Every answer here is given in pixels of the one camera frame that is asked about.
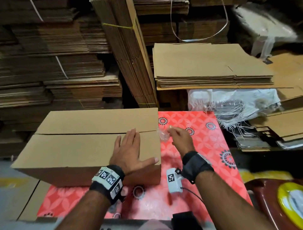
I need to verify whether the person's left hand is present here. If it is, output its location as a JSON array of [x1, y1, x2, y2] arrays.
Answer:
[[109, 128, 160, 175]]

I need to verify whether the person's right hand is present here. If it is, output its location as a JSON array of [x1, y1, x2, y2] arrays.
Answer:
[[168, 125, 196, 158]]

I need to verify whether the clear packing tape strip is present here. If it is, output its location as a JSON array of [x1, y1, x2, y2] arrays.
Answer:
[[157, 125, 174, 142]]

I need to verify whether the dark brown cardboard box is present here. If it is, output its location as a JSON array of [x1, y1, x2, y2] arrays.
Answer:
[[157, 89, 189, 111]]

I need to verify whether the large cardboard box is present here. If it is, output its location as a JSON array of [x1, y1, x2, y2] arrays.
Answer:
[[0, 177, 52, 221], [10, 108, 162, 187]]

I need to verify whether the low pile of cardboard sheets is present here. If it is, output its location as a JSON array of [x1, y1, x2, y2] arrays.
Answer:
[[234, 106, 303, 151]]

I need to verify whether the yellow-tied cardboard bundle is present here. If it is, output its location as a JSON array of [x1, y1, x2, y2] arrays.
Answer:
[[90, 0, 158, 109]]

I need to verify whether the wall of cardboard stacks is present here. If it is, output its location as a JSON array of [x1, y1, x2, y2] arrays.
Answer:
[[0, 0, 233, 159]]

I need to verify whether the person's right forearm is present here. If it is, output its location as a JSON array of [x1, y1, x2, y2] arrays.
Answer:
[[195, 171, 275, 230]]

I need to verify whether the red patterned table cloth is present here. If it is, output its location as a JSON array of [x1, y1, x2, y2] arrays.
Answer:
[[37, 111, 254, 222]]

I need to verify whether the white woven sack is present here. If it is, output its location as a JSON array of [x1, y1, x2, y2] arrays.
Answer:
[[188, 88, 281, 129]]

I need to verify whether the yellow round disc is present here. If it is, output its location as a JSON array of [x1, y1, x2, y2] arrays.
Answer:
[[277, 181, 303, 230]]

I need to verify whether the white plastic sack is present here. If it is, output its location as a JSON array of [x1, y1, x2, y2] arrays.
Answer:
[[232, 2, 299, 58]]

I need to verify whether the black right wrist strap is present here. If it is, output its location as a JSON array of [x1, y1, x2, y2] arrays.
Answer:
[[181, 151, 215, 185]]

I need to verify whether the black wrist strap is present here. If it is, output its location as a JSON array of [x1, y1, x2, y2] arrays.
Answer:
[[89, 165, 126, 205], [181, 151, 215, 185]]

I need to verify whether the black left wrist strap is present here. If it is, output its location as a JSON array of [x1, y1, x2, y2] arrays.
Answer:
[[89, 165, 126, 205]]

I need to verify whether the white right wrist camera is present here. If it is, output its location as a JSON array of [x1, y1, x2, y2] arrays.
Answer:
[[166, 167, 185, 194]]

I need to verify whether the black right camera cable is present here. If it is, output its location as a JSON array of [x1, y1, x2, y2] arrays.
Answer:
[[182, 186, 205, 204]]

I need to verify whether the white plastic strap loop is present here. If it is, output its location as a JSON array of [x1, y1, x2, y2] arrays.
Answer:
[[170, 0, 229, 43]]

